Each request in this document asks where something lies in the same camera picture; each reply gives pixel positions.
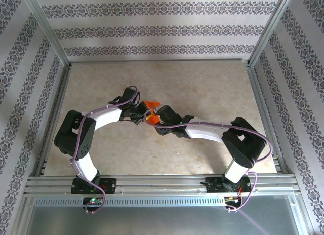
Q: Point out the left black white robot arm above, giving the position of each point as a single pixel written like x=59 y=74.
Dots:
x=73 y=136

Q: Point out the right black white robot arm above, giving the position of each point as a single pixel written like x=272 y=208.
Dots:
x=243 y=143

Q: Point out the grey metal sheet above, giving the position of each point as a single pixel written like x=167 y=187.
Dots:
x=152 y=222

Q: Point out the slotted metal strip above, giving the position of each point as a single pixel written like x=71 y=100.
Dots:
x=157 y=201

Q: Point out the circuit board with green light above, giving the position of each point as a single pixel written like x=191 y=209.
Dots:
x=93 y=200

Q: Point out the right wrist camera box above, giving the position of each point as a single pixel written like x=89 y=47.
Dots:
x=177 y=133

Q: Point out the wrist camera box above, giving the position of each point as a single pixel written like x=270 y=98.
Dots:
x=129 y=94
x=177 y=133

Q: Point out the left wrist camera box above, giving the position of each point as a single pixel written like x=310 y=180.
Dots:
x=129 y=94

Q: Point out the aluminium table edge rail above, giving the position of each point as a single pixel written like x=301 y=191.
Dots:
x=157 y=60

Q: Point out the aluminium mounting rail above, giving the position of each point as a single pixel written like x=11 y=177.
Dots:
x=157 y=181

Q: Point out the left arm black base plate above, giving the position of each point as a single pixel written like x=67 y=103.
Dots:
x=110 y=185

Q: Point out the aluminium table side rail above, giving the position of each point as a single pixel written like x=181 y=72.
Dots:
x=60 y=93
x=258 y=93

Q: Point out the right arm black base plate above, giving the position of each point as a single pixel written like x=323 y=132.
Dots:
x=213 y=187

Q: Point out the aluminium frame post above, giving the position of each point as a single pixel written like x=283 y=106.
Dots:
x=48 y=27
x=270 y=27

